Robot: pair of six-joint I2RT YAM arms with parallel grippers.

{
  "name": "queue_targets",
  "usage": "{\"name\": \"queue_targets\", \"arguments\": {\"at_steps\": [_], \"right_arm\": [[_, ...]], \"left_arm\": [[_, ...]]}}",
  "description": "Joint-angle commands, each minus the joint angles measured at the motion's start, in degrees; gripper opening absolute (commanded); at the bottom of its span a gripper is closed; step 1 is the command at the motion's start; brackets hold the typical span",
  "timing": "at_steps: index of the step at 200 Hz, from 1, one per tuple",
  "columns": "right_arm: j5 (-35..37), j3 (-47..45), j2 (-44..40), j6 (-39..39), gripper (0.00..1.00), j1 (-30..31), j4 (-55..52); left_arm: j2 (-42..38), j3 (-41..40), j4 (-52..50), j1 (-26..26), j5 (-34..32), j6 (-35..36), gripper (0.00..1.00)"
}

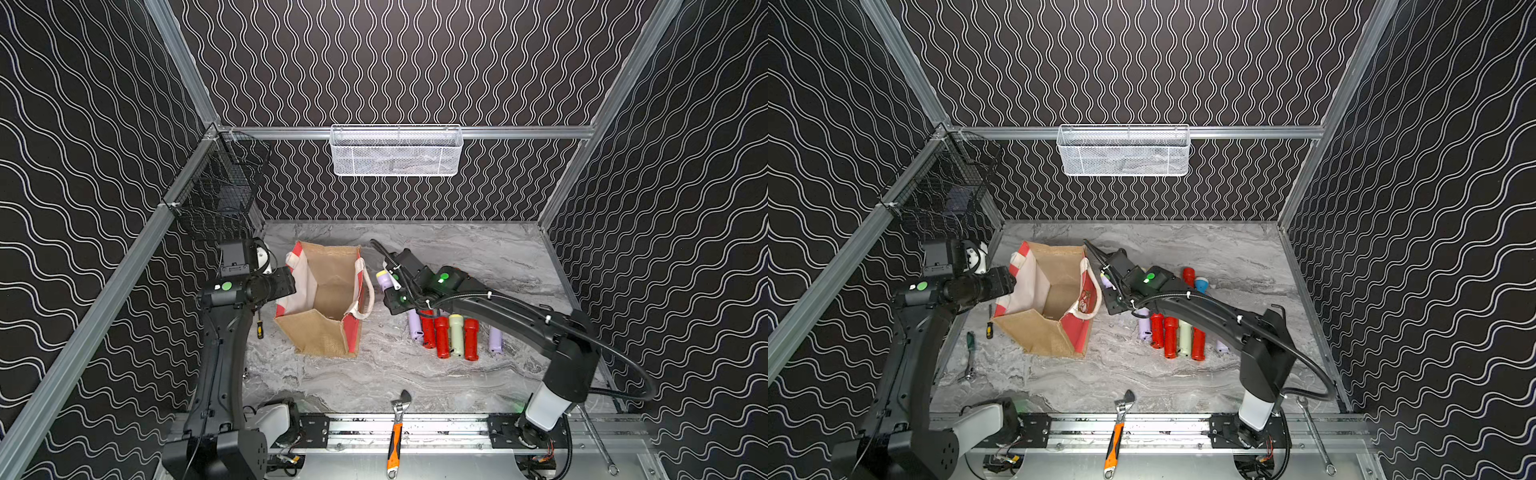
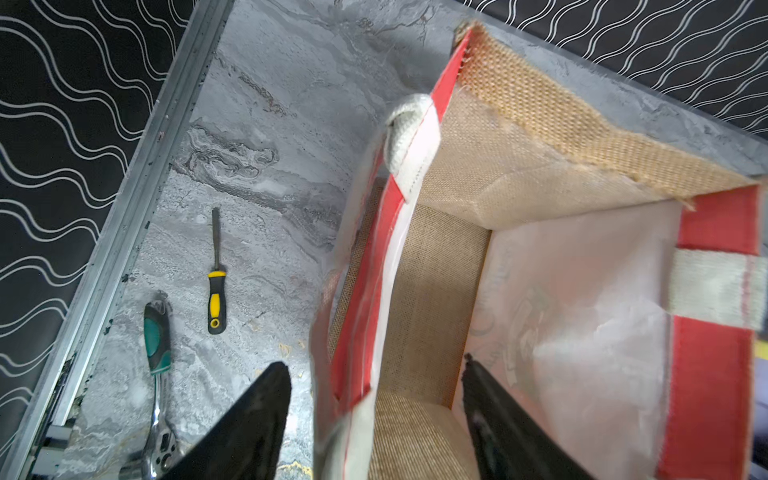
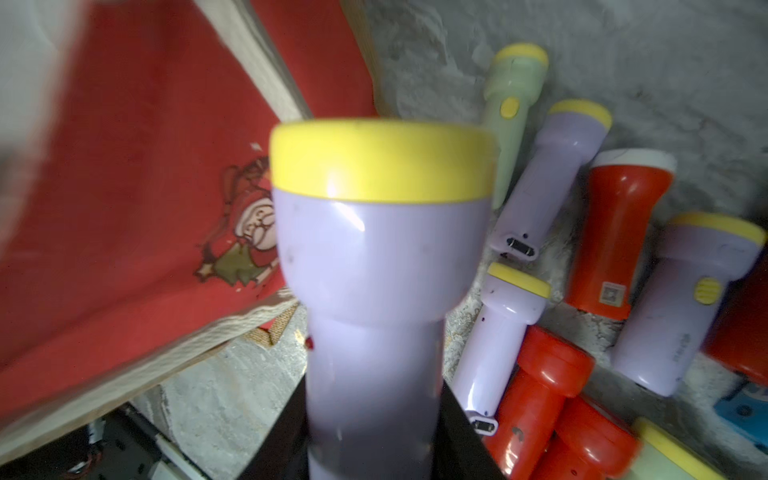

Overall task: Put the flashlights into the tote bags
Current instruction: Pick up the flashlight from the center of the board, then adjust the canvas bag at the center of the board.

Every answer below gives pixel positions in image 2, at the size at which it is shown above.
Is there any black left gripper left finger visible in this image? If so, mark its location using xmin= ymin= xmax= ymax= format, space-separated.
xmin=164 ymin=362 xmax=292 ymax=479

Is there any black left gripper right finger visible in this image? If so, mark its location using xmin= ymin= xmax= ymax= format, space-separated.
xmin=461 ymin=354 xmax=591 ymax=479

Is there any jute and red tote bag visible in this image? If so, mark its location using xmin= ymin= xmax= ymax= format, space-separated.
xmin=310 ymin=22 xmax=767 ymax=479

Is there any yellow black handled file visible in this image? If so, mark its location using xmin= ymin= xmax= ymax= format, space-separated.
xmin=208 ymin=207 xmax=227 ymax=335

